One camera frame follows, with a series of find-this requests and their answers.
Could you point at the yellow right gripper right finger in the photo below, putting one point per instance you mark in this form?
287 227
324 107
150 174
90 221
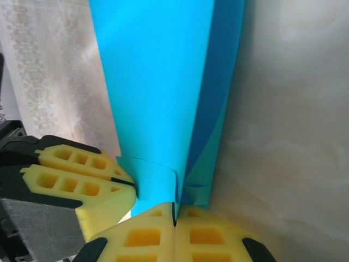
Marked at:
212 237

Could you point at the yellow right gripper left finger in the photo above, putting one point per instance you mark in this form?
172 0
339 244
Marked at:
136 237

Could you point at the blue square paper sheet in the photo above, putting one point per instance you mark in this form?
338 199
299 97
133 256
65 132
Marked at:
152 95

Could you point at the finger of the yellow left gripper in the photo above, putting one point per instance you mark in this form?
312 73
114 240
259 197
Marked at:
79 161
103 202

